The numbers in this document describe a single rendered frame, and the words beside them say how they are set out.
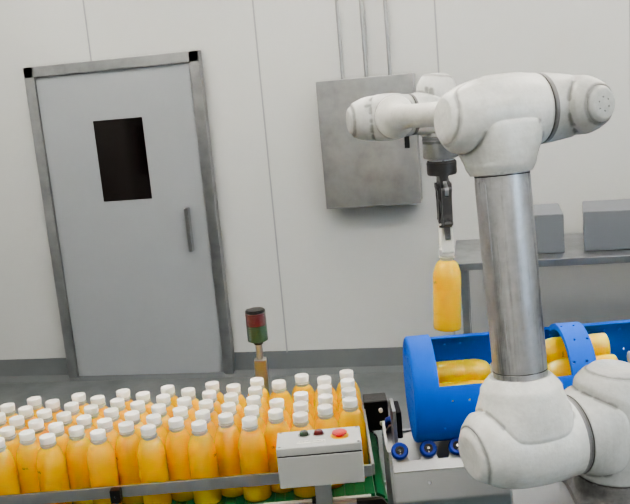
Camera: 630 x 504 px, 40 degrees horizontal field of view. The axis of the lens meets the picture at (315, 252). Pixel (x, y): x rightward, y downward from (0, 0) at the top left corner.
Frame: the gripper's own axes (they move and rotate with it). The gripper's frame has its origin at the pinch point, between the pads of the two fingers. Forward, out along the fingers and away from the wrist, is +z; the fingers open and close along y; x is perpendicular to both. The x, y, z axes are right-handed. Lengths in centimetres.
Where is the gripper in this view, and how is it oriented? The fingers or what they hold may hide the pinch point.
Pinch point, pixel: (446, 238)
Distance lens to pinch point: 221.2
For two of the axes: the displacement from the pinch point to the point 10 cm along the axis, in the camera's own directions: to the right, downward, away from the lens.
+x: -10.0, 0.9, 0.2
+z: 0.9, 9.8, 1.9
